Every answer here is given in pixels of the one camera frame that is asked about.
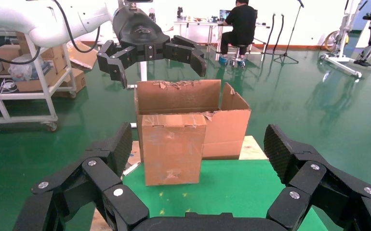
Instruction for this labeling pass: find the large open cardboard carton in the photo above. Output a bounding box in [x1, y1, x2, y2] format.
[134, 79, 252, 161]

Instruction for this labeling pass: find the small cardboard box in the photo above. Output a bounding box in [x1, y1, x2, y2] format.
[141, 114, 207, 187]

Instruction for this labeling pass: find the printed cardboard box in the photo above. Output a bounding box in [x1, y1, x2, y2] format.
[53, 67, 87, 99]

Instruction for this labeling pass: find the clear plastic bag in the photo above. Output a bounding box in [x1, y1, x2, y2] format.
[8, 53, 51, 82]

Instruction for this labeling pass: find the flat cardboard sheet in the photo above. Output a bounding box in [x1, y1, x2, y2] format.
[66, 40, 99, 71]

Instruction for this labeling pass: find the black tripod stand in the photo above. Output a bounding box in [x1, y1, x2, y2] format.
[273, 0, 305, 64]

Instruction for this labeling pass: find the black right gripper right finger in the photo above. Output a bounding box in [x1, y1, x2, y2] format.
[264, 124, 371, 231]

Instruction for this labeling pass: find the chrome stool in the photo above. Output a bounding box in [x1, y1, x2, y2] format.
[230, 44, 253, 68]

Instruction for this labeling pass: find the white lifting stand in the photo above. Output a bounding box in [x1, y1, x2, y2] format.
[319, 0, 371, 79]

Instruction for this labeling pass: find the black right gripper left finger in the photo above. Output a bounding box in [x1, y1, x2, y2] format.
[13, 122, 150, 231]

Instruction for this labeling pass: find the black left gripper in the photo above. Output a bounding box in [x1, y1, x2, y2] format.
[96, 6, 208, 89]

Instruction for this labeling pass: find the green table cloth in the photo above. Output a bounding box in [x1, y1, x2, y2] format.
[121, 159, 328, 231]

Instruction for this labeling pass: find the white wheeled shelf cart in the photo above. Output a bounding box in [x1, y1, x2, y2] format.
[0, 32, 78, 132]

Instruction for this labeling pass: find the white charger cable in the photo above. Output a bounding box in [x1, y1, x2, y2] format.
[0, 79, 17, 108]

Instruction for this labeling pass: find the yellow coiled hose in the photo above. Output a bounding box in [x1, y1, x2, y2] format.
[324, 30, 349, 52]

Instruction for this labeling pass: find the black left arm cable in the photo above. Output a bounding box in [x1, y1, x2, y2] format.
[0, 0, 101, 65]

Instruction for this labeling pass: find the black curved pole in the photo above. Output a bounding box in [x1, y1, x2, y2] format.
[265, 13, 276, 53]
[272, 13, 285, 55]

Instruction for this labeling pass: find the brown cardboard box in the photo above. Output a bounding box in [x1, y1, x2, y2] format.
[15, 66, 58, 93]
[0, 44, 22, 76]
[40, 45, 67, 75]

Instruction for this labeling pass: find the white desk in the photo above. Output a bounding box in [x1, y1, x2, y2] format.
[173, 19, 271, 62]

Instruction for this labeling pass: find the seated person in black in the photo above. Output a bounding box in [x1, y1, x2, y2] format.
[220, 0, 258, 68]

